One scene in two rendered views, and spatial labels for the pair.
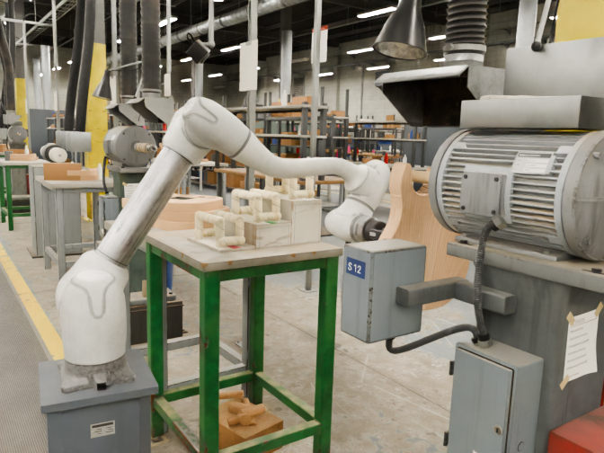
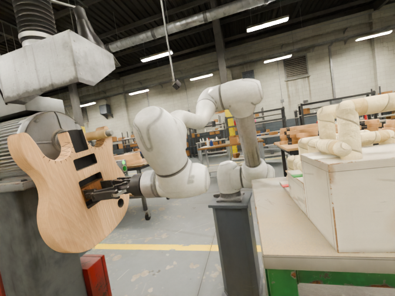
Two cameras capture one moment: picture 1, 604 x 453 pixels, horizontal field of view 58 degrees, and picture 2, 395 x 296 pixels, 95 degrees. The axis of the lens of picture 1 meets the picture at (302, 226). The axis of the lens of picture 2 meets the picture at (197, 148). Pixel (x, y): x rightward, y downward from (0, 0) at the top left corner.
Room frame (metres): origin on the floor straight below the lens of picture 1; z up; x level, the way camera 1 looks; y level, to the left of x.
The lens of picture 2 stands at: (2.26, -0.46, 1.19)
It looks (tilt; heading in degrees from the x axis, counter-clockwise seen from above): 4 degrees down; 139
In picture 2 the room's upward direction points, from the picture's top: 9 degrees counter-clockwise
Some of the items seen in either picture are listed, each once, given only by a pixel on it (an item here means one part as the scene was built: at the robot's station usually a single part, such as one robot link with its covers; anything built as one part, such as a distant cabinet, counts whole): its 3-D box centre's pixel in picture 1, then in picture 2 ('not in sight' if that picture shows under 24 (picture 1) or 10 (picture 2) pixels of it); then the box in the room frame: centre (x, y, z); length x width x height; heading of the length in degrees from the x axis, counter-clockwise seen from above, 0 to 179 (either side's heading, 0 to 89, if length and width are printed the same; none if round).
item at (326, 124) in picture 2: (292, 187); (327, 133); (2.14, 0.04, 1.15); 0.03 x 0.03 x 0.09
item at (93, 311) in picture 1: (93, 313); (228, 175); (1.39, 0.55, 0.87); 0.18 x 0.16 x 0.22; 28
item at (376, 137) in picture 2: (264, 194); (349, 140); (2.16, 0.15, 1.12); 0.20 x 0.03 x 0.03; 37
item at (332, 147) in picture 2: (302, 193); (332, 147); (2.16, 0.00, 1.12); 0.11 x 0.03 x 0.03; 128
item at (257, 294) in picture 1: (256, 324); not in sight; (2.52, 0.20, 0.45); 0.05 x 0.05 x 0.90; 34
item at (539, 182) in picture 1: (526, 189); (31, 147); (1.20, -0.49, 1.25); 0.41 x 0.27 x 0.26; 34
